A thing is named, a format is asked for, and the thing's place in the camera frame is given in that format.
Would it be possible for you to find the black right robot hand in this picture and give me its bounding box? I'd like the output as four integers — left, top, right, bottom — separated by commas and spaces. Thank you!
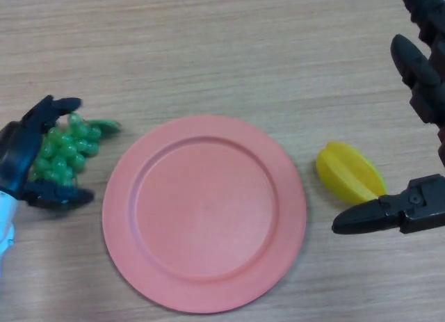
331, 0, 445, 236

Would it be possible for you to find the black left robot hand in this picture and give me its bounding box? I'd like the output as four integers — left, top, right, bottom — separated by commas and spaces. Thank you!
0, 95, 95, 211

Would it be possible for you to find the green grape bunch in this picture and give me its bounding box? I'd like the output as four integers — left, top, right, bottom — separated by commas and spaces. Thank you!
29, 112, 123, 187

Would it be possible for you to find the pink round plate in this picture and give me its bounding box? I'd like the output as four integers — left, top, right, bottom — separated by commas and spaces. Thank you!
102, 115, 307, 305

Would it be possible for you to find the yellow starfruit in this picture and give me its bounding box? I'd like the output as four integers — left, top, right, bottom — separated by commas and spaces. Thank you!
315, 140, 389, 204

